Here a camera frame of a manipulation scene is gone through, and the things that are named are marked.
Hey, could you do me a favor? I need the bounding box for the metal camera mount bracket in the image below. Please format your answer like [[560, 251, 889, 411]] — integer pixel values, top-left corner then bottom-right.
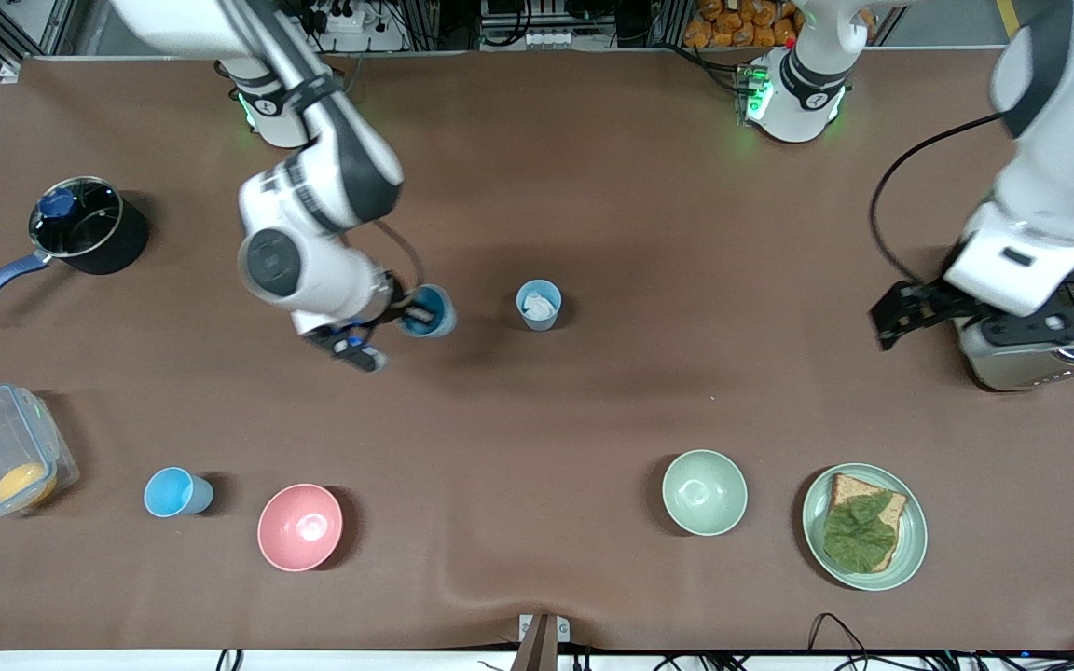
[[511, 612, 572, 671]]

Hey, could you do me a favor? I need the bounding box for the beige and chrome toaster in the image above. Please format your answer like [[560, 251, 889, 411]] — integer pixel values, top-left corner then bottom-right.
[[957, 240, 1074, 393]]

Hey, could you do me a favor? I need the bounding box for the brown bread slice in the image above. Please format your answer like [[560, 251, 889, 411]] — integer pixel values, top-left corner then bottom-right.
[[825, 472, 910, 574]]

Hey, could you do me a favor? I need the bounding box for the aluminium frame rail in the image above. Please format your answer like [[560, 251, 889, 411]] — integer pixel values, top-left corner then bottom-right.
[[0, 0, 81, 59]]

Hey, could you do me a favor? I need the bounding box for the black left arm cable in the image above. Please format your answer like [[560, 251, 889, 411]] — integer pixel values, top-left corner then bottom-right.
[[870, 111, 1010, 286]]

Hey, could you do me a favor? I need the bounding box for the bag of orange buns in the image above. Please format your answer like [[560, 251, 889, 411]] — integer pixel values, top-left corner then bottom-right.
[[682, 0, 800, 50]]

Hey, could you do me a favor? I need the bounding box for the bright blue plastic cup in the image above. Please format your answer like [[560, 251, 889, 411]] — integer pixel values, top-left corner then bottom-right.
[[143, 467, 215, 519], [398, 283, 458, 340]]

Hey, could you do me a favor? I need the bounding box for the pink bowl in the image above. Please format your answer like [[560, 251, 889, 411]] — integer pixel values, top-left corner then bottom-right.
[[256, 483, 345, 573]]

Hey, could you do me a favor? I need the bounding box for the pale blue cup with paper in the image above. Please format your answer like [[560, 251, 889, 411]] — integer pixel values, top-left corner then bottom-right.
[[515, 279, 564, 333]]

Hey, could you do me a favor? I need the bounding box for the black looped floor cable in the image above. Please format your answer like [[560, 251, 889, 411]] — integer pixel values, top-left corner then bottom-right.
[[806, 611, 876, 671]]

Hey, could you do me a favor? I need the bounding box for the pale green plate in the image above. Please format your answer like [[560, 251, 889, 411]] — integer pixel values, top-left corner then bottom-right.
[[801, 463, 929, 593]]

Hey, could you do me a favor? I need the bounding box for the pale green bowl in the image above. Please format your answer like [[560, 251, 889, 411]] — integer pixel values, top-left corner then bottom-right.
[[661, 449, 750, 538]]

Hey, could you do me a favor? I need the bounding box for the white power strip with plugs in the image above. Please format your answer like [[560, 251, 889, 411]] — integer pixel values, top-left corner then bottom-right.
[[298, 0, 372, 34]]

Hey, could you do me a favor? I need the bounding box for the yellow round food piece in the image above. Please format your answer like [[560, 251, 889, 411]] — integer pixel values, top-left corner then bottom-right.
[[0, 463, 59, 510]]

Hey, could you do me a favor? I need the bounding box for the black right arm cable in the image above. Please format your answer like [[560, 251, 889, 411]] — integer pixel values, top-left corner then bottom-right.
[[373, 220, 427, 292]]

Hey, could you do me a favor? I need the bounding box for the green lettuce leaf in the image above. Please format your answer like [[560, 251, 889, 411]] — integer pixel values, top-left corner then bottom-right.
[[822, 491, 900, 573]]

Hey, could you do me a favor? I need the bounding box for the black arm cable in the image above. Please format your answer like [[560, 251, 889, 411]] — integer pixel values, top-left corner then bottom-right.
[[870, 111, 1010, 286], [373, 220, 427, 292]]

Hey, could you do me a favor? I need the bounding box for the black pot with blue handle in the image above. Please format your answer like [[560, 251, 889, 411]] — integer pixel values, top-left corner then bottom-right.
[[0, 175, 150, 322]]

